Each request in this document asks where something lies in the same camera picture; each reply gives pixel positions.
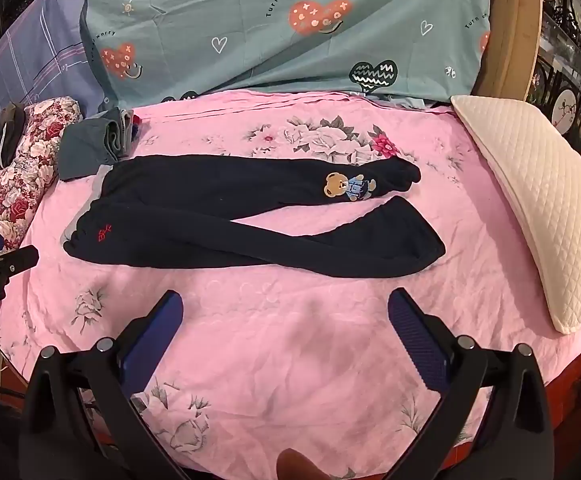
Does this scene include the teal folded garment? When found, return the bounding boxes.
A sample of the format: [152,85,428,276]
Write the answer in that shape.
[59,106,136,182]

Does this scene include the blue plaid cloth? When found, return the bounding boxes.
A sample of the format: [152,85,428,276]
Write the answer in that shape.
[0,0,108,161]

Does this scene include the pink floral bed sheet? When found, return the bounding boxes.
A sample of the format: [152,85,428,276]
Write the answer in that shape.
[0,89,581,480]

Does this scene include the dark folded garment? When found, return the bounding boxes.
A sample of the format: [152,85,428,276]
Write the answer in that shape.
[0,102,28,170]

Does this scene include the person's right hand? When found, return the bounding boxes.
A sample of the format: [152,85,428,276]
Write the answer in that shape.
[276,447,324,480]

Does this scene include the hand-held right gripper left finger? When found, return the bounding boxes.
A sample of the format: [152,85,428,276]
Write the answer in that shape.
[18,289,192,480]

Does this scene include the black pants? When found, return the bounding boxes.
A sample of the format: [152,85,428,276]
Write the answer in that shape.
[63,154,446,278]

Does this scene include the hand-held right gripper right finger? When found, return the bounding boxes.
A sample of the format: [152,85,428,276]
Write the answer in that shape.
[387,287,555,480]

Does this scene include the red floral quilt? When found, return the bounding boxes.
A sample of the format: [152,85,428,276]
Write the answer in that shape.
[0,97,84,356]

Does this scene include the teal heart print quilt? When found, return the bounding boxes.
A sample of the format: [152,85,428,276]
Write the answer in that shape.
[68,0,494,106]

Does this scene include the wooden headboard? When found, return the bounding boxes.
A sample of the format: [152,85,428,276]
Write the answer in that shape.
[471,0,544,98]

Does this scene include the white quilted pillow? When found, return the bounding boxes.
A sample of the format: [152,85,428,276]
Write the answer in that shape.
[451,94,581,335]

